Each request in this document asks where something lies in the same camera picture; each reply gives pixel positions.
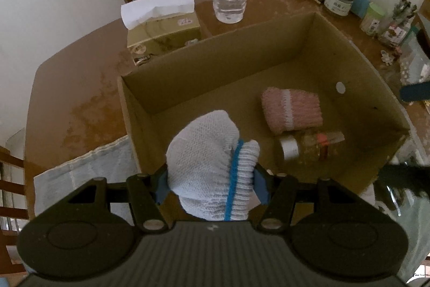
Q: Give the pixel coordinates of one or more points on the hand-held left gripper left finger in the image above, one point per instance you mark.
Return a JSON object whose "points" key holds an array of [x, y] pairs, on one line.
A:
{"points": [[162, 188]]}

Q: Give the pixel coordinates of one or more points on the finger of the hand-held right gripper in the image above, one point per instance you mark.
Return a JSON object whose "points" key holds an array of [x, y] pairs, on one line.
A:
{"points": [[416, 92], [408, 177]]}

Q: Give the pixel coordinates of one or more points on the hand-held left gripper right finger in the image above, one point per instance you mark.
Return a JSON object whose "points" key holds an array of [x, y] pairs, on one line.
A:
{"points": [[261, 186]]}

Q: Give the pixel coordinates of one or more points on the white knit glove blue stripe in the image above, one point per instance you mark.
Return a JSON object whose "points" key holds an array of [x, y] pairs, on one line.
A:
{"points": [[205, 166]]}

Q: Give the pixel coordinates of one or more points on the cardboard box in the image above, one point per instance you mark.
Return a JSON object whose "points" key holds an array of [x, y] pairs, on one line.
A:
{"points": [[221, 88]]}

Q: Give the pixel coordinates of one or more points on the clear jar silver lid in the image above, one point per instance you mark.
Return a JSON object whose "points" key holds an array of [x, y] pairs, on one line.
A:
{"points": [[310, 145]]}

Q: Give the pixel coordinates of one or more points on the clear bag of trinkets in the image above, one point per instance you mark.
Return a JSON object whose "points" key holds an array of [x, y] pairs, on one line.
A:
{"points": [[396, 21]]}

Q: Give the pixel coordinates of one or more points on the pink knit glove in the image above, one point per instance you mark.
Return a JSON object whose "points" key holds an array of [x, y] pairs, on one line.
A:
{"points": [[290, 110]]}

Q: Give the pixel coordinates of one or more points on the white cloth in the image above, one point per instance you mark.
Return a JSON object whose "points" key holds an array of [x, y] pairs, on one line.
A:
{"points": [[84, 166]]}

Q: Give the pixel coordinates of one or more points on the green lid container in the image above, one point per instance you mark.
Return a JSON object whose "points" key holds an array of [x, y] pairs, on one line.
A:
{"points": [[373, 18]]}

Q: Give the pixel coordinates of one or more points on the teal container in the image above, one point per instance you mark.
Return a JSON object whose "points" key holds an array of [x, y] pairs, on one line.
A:
{"points": [[360, 3]]}

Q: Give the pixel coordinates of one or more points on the tissue box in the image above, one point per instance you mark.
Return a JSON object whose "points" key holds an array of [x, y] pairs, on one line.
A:
{"points": [[164, 28]]}

